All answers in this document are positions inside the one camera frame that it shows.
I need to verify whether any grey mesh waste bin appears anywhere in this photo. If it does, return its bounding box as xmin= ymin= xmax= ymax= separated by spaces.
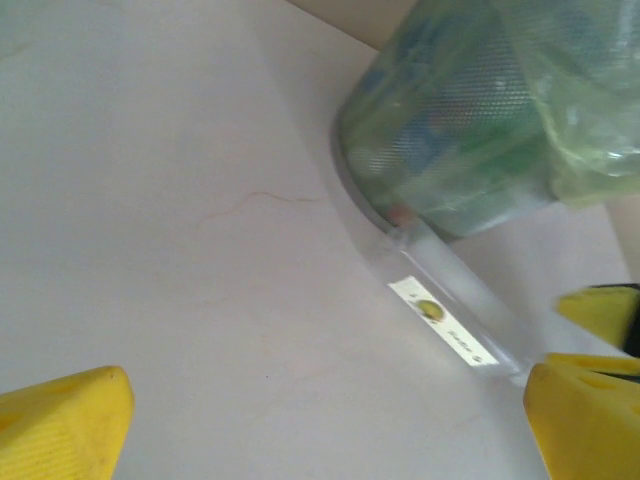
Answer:
xmin=329 ymin=0 xmax=640 ymax=244

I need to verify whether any green plastic bin liner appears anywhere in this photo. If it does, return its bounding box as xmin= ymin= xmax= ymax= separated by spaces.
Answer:
xmin=489 ymin=0 xmax=640 ymax=211

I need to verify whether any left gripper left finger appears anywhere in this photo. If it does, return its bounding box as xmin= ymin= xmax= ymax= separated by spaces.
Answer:
xmin=0 ymin=364 xmax=136 ymax=480

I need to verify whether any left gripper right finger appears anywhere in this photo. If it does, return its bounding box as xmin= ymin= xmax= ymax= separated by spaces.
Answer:
xmin=522 ymin=352 xmax=640 ymax=480

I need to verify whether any long clear plastic tube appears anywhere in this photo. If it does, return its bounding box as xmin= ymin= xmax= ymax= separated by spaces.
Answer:
xmin=384 ymin=222 xmax=539 ymax=389

